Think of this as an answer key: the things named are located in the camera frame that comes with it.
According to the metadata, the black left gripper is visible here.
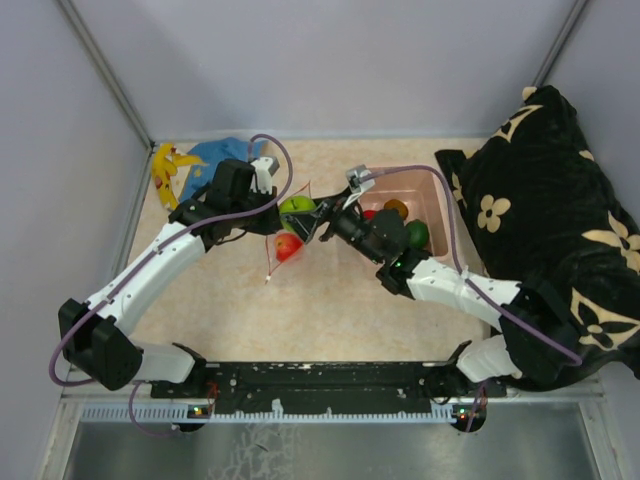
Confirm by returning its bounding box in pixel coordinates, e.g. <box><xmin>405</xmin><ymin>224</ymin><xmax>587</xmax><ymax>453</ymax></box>
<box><xmin>230</xmin><ymin>183</ymin><xmax>286</xmax><ymax>235</ymax></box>

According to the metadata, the green apple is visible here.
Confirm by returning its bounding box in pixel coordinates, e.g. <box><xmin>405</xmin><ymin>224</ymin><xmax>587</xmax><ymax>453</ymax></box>
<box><xmin>279</xmin><ymin>195</ymin><xmax>316</xmax><ymax>216</ymax></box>

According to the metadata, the yellow plush toy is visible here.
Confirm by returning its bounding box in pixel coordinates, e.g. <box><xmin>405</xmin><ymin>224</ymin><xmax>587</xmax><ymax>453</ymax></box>
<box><xmin>151</xmin><ymin>143</ymin><xmax>206</xmax><ymax>211</ymax></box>

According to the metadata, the clear zip bag orange zipper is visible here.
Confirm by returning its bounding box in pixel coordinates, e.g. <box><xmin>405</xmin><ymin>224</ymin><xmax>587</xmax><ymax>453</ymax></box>
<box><xmin>264</xmin><ymin>181</ymin><xmax>316</xmax><ymax>283</ymax></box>

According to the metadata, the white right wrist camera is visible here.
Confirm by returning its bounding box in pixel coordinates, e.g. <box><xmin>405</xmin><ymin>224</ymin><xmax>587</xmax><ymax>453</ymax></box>
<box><xmin>344</xmin><ymin>165</ymin><xmax>375</xmax><ymax>208</ymax></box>

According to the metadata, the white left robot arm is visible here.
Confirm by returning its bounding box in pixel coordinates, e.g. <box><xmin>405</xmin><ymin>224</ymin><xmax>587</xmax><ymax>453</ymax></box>
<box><xmin>58</xmin><ymin>156</ymin><xmax>279</xmax><ymax>397</ymax></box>

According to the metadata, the pink plastic bin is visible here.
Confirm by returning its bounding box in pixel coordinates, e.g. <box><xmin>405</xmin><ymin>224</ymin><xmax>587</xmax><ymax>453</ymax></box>
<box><xmin>359</xmin><ymin>169</ymin><xmax>453</xmax><ymax>266</ymax></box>

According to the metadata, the blue cloth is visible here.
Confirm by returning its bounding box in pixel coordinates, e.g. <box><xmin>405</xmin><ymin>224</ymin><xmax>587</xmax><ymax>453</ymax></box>
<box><xmin>180</xmin><ymin>137</ymin><xmax>248</xmax><ymax>201</ymax></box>

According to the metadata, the dark green lime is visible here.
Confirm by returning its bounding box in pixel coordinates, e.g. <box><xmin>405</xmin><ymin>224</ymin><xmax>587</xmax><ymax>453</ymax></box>
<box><xmin>405</xmin><ymin>219</ymin><xmax>430</xmax><ymax>249</ymax></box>

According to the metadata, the white slotted cable duct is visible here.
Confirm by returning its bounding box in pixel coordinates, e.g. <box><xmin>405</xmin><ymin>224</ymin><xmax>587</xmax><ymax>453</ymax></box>
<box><xmin>79</xmin><ymin>399</ymin><xmax>474</xmax><ymax>425</ymax></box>

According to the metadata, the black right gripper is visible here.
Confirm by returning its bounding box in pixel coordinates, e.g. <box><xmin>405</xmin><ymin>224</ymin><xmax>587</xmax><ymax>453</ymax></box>
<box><xmin>283</xmin><ymin>186</ymin><xmax>385</xmax><ymax>265</ymax></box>

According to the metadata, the red apple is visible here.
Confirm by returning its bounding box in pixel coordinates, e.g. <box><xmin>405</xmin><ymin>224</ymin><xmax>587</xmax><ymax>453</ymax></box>
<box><xmin>274</xmin><ymin>233</ymin><xmax>304</xmax><ymax>263</ymax></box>

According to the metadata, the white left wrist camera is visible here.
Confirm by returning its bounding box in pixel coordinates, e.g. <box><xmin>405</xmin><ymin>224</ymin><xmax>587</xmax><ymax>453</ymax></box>
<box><xmin>249</xmin><ymin>156</ymin><xmax>279</xmax><ymax>195</ymax></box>

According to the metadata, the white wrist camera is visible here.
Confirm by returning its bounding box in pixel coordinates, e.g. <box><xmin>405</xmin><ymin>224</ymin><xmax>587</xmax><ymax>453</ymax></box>
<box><xmin>249</xmin><ymin>156</ymin><xmax>279</xmax><ymax>195</ymax></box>
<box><xmin>344</xmin><ymin>165</ymin><xmax>375</xmax><ymax>208</ymax></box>

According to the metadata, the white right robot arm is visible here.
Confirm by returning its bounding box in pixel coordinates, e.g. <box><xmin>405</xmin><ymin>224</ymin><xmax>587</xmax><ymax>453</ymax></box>
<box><xmin>279</xmin><ymin>191</ymin><xmax>583</xmax><ymax>396</ymax></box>

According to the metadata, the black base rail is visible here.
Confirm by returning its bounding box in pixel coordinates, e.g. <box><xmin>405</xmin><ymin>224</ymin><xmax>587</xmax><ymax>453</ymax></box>
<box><xmin>151</xmin><ymin>362</ymin><xmax>478</xmax><ymax>415</ymax></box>

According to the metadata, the black floral blanket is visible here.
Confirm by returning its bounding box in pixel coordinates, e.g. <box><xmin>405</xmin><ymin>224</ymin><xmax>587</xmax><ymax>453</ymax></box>
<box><xmin>435</xmin><ymin>85</ymin><xmax>639</xmax><ymax>391</ymax></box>

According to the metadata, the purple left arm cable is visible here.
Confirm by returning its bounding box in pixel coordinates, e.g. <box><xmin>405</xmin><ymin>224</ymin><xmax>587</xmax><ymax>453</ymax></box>
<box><xmin>47</xmin><ymin>133</ymin><xmax>294</xmax><ymax>440</ymax></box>

